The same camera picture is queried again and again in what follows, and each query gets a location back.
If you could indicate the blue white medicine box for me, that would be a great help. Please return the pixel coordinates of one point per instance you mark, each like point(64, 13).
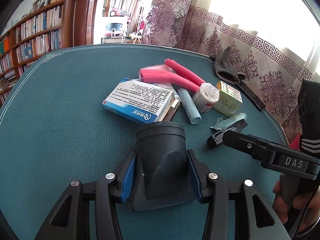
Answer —
point(135, 97)

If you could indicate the small white blue tube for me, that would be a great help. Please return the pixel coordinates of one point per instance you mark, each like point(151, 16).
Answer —
point(190, 105)

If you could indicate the plastic-wrapped light blue tube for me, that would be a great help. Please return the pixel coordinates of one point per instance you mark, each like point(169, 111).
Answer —
point(232, 120)

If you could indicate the grey glove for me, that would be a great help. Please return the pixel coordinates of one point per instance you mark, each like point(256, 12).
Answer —
point(225, 66)

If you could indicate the pink hair roller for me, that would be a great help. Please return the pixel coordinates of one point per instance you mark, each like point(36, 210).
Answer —
point(157, 67)

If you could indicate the wooden door frame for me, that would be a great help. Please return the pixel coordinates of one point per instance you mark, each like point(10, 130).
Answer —
point(87, 12)

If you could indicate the brown glossy packet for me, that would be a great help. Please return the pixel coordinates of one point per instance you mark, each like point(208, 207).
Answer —
point(175, 107)

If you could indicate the pink foam curler rod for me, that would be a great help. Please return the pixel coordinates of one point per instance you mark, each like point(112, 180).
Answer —
point(185, 72)
point(160, 77)

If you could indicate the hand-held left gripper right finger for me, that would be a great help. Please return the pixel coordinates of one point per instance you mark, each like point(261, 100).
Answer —
point(195, 177)

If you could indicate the black patterned case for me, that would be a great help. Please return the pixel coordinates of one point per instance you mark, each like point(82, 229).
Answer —
point(250, 95)

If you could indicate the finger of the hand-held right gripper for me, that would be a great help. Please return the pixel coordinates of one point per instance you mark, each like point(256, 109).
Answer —
point(240, 142)

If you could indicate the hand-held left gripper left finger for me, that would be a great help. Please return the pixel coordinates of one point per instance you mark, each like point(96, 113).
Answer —
point(127, 177)

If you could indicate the person's right forearm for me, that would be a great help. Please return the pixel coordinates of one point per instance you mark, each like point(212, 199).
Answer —
point(310, 110)

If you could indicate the yellow medicine box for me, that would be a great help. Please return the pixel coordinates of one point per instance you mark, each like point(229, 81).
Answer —
point(227, 102)

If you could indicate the white tape roll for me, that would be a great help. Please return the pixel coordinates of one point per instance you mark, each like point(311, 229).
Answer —
point(203, 98)

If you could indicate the black hair clip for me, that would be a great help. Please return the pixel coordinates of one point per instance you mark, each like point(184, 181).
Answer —
point(217, 137)

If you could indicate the patterned lace curtain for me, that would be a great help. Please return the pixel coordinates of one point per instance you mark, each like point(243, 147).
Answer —
point(262, 62)

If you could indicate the wooden bookshelf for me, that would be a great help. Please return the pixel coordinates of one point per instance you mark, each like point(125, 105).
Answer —
point(37, 30)

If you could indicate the person's right hand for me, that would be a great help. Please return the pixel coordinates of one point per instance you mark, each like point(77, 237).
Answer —
point(281, 210)

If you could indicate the black hair dryer nozzle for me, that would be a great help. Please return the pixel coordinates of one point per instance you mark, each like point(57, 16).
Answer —
point(160, 160)

